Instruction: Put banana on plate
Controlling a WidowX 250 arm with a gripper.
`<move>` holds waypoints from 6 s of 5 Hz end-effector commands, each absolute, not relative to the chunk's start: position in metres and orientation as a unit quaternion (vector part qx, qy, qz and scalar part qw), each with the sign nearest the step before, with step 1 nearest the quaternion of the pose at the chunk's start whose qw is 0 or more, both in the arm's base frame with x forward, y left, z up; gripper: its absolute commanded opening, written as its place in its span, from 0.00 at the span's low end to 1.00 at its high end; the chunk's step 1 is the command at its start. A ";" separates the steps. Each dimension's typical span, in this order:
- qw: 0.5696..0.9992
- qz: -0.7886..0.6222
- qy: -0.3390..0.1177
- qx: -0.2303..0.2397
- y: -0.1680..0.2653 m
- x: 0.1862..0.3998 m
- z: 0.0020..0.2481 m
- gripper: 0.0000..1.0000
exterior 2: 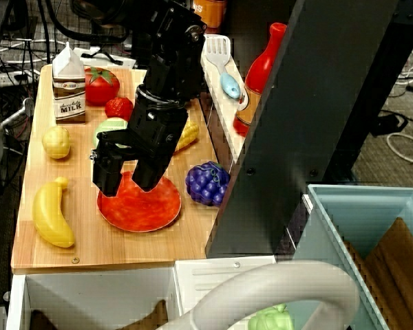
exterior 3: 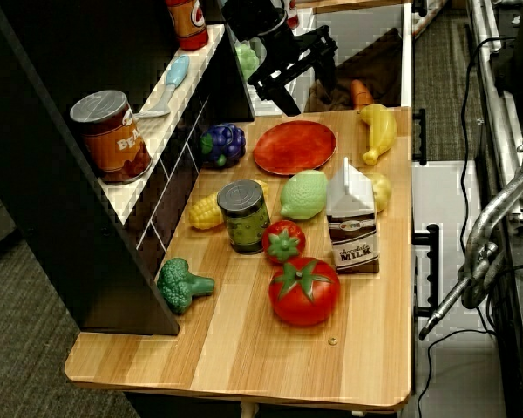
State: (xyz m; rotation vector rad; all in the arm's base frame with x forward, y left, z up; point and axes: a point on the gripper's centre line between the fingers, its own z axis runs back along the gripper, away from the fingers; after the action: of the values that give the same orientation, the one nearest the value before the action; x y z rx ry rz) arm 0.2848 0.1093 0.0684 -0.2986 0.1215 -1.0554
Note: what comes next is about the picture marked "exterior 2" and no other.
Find orange toy beans can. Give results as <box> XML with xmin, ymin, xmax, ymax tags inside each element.
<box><xmin>195</xmin><ymin>0</ymin><xmax>228</xmax><ymax>29</ymax></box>

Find purple toy grapes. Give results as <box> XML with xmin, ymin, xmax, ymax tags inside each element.
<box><xmin>184</xmin><ymin>160</ymin><xmax>231</xmax><ymax>207</ymax></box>

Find red toy ketchup bottle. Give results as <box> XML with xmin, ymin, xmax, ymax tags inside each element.
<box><xmin>233</xmin><ymin>22</ymin><xmax>287</xmax><ymax>138</ymax></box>

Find red orange plate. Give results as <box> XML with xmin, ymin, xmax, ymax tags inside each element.
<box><xmin>96</xmin><ymin>170</ymin><xmax>182</xmax><ymax>233</ymax></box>

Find red toy tomato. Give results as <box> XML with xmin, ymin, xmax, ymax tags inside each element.
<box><xmin>84</xmin><ymin>67</ymin><xmax>120</xmax><ymax>106</ymax></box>

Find wooden countertop board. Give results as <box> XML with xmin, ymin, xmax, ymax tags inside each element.
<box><xmin>10</xmin><ymin>64</ymin><xmax>221</xmax><ymax>274</ymax></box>

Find dark grey kitchen pillar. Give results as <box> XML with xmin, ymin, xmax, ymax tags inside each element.
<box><xmin>206</xmin><ymin>0</ymin><xmax>400</xmax><ymax>259</ymax></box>

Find red toy strawberry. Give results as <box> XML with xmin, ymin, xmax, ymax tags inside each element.
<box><xmin>105</xmin><ymin>97</ymin><xmax>134</xmax><ymax>122</ymax></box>

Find white cable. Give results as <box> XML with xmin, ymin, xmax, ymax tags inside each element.
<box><xmin>387</xmin><ymin>132</ymin><xmax>413</xmax><ymax>162</ymax></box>

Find white spatula with blue handle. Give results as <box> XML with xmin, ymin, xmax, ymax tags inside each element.
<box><xmin>204</xmin><ymin>34</ymin><xmax>241</xmax><ymax>100</ymax></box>

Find chocolate milk carton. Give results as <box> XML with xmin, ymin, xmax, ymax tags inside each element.
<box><xmin>52</xmin><ymin>41</ymin><xmax>87</xmax><ymax>125</ymax></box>

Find light blue plastic bin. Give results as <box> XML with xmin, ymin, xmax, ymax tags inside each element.
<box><xmin>292</xmin><ymin>184</ymin><xmax>413</xmax><ymax>330</ymax></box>

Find chrome metal handle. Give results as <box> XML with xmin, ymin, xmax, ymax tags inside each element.
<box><xmin>0</xmin><ymin>98</ymin><xmax>34</xmax><ymax>129</ymax></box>

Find yellow toy corn cob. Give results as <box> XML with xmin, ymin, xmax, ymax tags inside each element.
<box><xmin>173</xmin><ymin>120</ymin><xmax>200</xmax><ymax>152</ymax></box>

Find black metal table frame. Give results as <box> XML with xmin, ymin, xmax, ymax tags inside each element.
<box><xmin>323</xmin><ymin>0</ymin><xmax>413</xmax><ymax>183</ymax></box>

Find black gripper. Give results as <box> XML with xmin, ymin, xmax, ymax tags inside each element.
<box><xmin>91</xmin><ymin>85</ymin><xmax>189</xmax><ymax>197</ymax></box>

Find light green toy grapes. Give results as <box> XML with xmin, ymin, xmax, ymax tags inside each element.
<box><xmin>247</xmin><ymin>303</ymin><xmax>295</xmax><ymax>330</ymax></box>

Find grey toy faucet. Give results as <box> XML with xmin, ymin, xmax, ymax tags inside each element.
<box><xmin>154</xmin><ymin>260</ymin><xmax>361</xmax><ymax>330</ymax></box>

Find yellow toy banana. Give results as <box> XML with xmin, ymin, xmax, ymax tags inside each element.
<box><xmin>32</xmin><ymin>177</ymin><xmax>76</xmax><ymax>248</ymax></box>

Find white toy kitchen shelf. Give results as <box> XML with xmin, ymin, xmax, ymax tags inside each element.
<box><xmin>200</xmin><ymin>54</ymin><xmax>248</xmax><ymax>164</ymax></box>

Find white power strip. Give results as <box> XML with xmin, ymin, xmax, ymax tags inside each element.
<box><xmin>0</xmin><ymin>70</ymin><xmax>39</xmax><ymax>87</ymax></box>

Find white toy sink unit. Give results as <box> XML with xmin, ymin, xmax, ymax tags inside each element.
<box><xmin>6</xmin><ymin>256</ymin><xmax>331</xmax><ymax>330</ymax></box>

